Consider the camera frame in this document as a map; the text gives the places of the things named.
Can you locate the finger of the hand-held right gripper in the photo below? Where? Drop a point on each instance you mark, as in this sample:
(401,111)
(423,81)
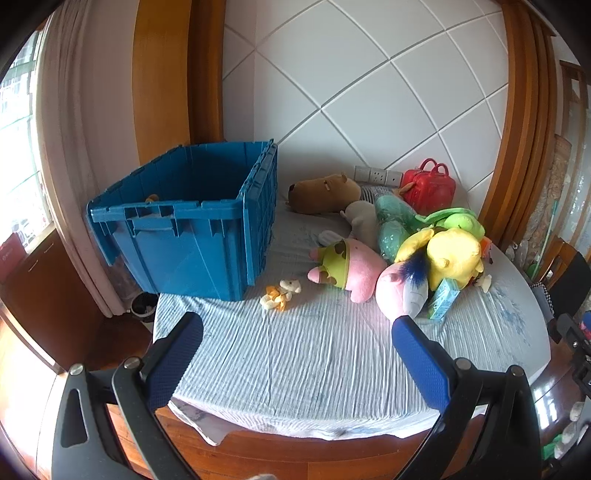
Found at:
(570,327)

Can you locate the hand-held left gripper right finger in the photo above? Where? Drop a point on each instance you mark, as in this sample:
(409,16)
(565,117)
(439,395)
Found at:
(422,364)

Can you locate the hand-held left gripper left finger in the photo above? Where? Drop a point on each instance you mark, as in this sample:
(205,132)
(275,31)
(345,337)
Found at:
(178,360)

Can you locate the pink and grey plush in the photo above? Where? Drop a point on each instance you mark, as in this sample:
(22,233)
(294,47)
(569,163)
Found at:
(397,288)

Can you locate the blue plastic storage crate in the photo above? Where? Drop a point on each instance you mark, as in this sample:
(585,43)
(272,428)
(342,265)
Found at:
(184,249)

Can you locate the dark wooden chair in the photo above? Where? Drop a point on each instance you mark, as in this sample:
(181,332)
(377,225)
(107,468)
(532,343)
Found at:
(561,267)

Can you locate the small dark trash bin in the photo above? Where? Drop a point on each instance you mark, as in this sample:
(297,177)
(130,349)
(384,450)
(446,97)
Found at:
(144,307)

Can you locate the teal cardboard box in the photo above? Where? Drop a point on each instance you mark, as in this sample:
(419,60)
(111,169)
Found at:
(443,300)

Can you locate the blue feather toy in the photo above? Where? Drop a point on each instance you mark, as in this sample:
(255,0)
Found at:
(418,272)

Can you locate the yellow plush toy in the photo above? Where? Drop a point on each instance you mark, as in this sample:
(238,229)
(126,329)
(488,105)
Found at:
(452,258)

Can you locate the pink starfish plush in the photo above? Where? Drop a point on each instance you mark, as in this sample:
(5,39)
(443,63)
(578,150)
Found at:
(364,267)

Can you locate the green cloth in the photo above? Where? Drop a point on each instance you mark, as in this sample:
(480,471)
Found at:
(554,445)

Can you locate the small cream bear plush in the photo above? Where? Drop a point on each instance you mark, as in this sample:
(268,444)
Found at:
(281,293)

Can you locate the brown wooden cabinet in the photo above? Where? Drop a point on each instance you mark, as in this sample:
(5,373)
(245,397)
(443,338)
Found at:
(55,304)

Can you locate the teal plush in plastic wrap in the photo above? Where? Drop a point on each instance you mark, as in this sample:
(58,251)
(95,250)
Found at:
(392,230)

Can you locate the green cloth bag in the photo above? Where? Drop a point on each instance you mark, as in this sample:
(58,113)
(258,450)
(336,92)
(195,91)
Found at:
(461,221)

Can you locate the grey white plush animal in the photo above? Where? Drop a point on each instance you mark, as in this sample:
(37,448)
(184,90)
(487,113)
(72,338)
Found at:
(362,219)

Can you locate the small orange plush toy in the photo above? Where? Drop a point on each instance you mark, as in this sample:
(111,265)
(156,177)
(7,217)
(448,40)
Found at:
(151,199)

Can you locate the red toy suitcase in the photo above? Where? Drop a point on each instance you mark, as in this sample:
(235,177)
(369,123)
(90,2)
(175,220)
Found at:
(427,191)

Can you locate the striped shirt bear plush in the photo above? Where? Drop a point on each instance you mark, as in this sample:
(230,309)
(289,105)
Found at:
(371,193)

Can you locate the brown capybara plush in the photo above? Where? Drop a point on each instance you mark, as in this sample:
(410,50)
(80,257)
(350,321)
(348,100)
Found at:
(323,194)

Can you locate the pale pink curtain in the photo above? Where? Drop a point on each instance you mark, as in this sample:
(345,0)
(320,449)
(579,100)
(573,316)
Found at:
(69,138)

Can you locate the round wooden bed frame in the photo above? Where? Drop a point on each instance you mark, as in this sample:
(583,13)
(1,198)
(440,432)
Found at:
(286,457)

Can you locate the white wall socket strip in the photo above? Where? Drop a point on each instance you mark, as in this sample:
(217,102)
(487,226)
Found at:
(378,175)

